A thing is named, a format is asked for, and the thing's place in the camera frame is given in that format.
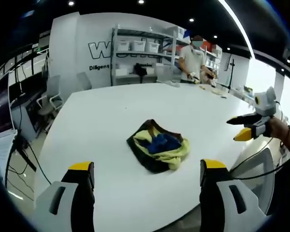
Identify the white storage bin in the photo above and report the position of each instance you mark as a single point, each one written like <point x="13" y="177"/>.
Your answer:
<point x="139" y="46"/>
<point x="123" y="46"/>
<point x="153" y="46"/>

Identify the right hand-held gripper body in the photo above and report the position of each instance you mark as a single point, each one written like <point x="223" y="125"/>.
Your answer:
<point x="264" y="101"/>

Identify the yellow and blue garment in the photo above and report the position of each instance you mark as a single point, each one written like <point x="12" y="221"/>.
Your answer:
<point x="169" y="149"/>

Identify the grey metal shelf rack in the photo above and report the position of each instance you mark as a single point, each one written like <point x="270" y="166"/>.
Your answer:
<point x="137" y="55"/>

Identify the black object on shelf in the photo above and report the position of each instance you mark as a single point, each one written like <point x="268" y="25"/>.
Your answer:
<point x="140" y="70"/>

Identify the clear plastic container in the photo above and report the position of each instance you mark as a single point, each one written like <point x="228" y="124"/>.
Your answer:
<point x="163" y="72"/>

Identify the black tripod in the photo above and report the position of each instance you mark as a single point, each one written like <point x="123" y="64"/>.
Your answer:
<point x="19" y="149"/>

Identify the person's right hand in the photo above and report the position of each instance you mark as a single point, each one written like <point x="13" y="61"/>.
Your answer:
<point x="278" y="129"/>

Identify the white mesh office chair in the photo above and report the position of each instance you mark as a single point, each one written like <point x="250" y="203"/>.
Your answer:
<point x="258" y="166"/>

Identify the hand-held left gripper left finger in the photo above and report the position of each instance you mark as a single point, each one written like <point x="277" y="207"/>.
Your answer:
<point x="70" y="200"/>

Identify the computer monitor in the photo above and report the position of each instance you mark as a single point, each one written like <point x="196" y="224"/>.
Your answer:
<point x="0" y="111"/>

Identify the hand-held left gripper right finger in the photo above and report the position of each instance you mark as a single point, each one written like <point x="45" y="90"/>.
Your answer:
<point x="215" y="193"/>

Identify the black stand with light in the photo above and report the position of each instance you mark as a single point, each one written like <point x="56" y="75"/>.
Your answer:
<point x="229" y="70"/>

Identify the grey office chair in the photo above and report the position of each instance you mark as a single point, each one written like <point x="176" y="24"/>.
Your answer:
<point x="50" y="99"/>

